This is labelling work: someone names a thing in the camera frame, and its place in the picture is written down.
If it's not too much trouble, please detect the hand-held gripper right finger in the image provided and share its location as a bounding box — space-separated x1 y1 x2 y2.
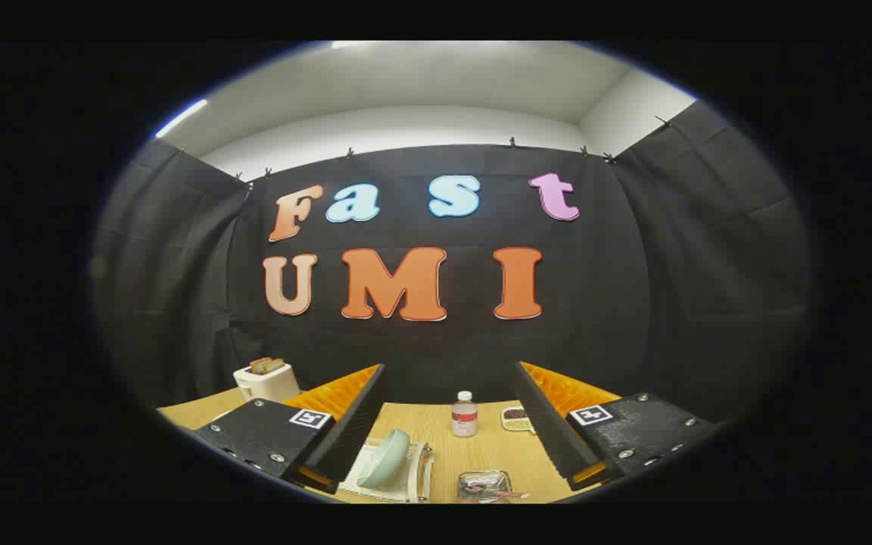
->
513 361 721 491

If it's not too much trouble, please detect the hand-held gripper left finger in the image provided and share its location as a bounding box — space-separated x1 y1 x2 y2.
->
192 363 388 494

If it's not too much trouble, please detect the light green plate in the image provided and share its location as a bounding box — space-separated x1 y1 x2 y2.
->
357 428 411 488

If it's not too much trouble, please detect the spoon with red checkered handle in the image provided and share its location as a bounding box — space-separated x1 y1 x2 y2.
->
470 487 532 503

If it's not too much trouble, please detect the white wire dish rack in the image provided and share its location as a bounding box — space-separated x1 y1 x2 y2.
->
336 438 437 504

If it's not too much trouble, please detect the metal wire basket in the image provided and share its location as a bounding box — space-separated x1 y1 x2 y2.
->
456 470 512 504

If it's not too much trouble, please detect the white divided tray with beans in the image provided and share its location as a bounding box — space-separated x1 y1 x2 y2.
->
500 406 535 434

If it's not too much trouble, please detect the white ribbed drain tray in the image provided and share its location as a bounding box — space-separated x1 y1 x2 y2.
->
342 443 416 502

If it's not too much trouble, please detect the clear bottle with red label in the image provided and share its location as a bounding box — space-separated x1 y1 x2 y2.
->
451 391 478 438

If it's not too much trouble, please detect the white toaster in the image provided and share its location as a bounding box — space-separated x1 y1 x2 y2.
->
233 362 302 403

